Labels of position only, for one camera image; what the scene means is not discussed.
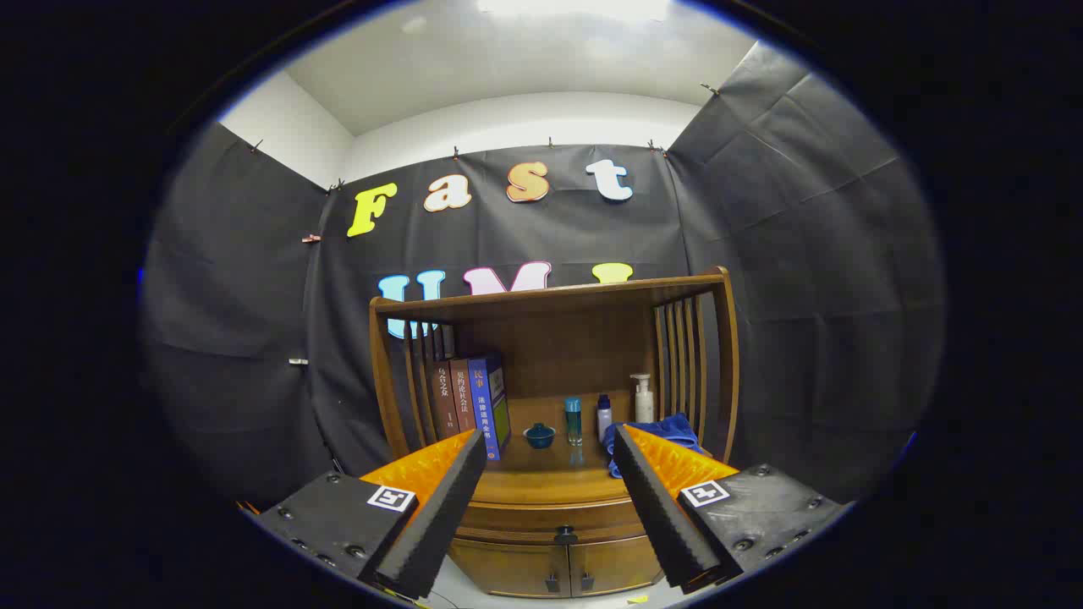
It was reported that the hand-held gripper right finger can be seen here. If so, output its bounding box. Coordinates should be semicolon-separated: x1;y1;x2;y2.
611;423;851;593

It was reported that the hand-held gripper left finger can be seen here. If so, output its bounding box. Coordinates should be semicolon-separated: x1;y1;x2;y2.
252;429;489;601

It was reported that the wooden drawer with black knob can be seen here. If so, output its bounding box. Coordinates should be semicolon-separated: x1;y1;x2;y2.
455;499;657;545

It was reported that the wooden cabinet door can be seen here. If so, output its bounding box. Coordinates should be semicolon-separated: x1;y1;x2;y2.
447;537;572;598
569;535;665;597

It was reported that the wooden countertop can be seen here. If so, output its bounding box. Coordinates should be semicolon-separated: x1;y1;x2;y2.
470;393;644;506

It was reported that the wooden cabinet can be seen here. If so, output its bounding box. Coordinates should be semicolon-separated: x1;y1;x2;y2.
368;266;741;600

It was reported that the folded blue towel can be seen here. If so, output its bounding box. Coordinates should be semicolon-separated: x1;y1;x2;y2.
602;413;703;480

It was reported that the white pump bottle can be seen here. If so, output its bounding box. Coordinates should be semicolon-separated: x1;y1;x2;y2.
629;373;655;424

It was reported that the thick blue book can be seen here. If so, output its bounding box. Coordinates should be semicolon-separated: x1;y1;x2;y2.
467;354;512;462

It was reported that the dark brown book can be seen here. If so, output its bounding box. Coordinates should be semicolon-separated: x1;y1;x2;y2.
430;361;460;442

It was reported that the reddish brown book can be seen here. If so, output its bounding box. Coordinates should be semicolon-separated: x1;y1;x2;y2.
448;358;477;435

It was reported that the ceiling light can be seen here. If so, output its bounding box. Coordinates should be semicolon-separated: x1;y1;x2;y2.
478;0;673;22

